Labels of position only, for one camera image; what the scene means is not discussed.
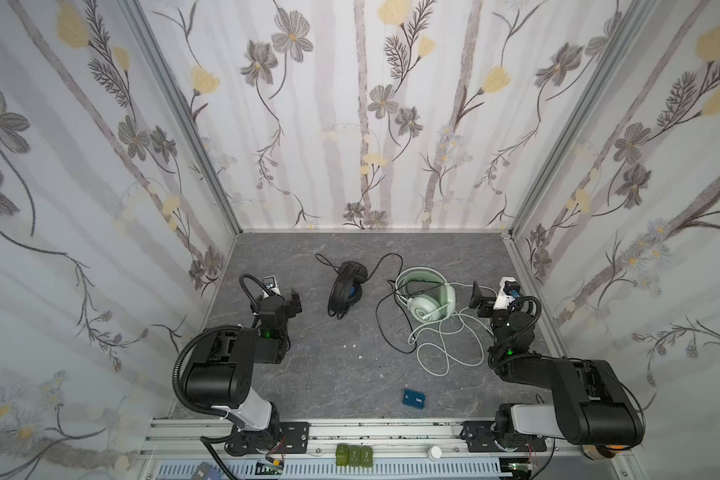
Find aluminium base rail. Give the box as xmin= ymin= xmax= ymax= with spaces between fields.
xmin=133 ymin=417 xmax=643 ymax=480

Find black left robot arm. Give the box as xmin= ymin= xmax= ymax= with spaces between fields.
xmin=171 ymin=273 xmax=302 ymax=456

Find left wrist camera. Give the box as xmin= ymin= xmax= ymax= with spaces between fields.
xmin=261 ymin=276 xmax=281 ymax=298

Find mint green headphones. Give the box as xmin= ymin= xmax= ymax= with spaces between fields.
xmin=394 ymin=266 xmax=499 ymax=378

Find green terminal block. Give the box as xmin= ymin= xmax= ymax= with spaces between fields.
xmin=335 ymin=444 xmax=374 ymax=469

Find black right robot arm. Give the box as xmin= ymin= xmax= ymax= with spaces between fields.
xmin=469 ymin=277 xmax=646 ymax=451

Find white round cap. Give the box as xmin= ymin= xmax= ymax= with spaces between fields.
xmin=427 ymin=445 xmax=443 ymax=462

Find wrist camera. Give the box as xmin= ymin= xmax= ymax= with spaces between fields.
xmin=261 ymin=276 xmax=281 ymax=298
xmin=494 ymin=277 xmax=521 ymax=310

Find small blue block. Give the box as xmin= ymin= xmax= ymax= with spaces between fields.
xmin=402 ymin=389 xmax=426 ymax=410

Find black blue headphones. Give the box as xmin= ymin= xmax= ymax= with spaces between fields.
xmin=314 ymin=252 xmax=418 ymax=355

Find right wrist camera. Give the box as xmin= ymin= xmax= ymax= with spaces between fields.
xmin=494 ymin=277 xmax=521 ymax=310

